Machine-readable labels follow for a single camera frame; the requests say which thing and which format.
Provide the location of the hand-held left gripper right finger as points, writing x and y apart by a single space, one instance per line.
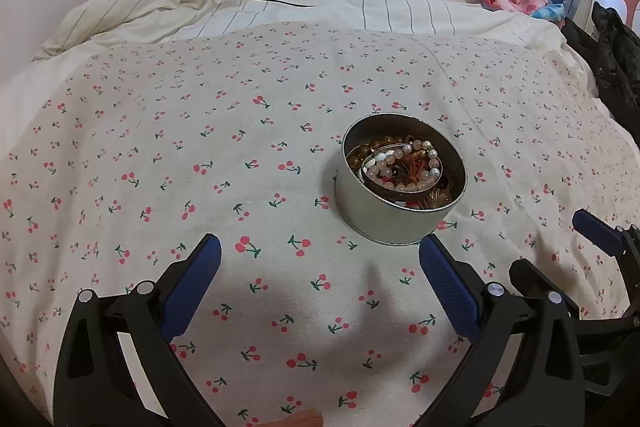
447 279

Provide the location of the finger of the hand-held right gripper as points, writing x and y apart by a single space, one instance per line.
597 229
530 277

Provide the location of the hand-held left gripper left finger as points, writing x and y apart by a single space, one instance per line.
200 269

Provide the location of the round silver metal tin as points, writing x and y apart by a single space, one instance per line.
380 217

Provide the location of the person's left hand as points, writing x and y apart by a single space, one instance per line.
300 420

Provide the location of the cherry print bed sheet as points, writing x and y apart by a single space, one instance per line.
175 157

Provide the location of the black garment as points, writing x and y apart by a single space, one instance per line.
612 47

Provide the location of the blue checkered cloth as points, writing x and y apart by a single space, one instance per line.
549 12

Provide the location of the white striped duvet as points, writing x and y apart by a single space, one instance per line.
400 7

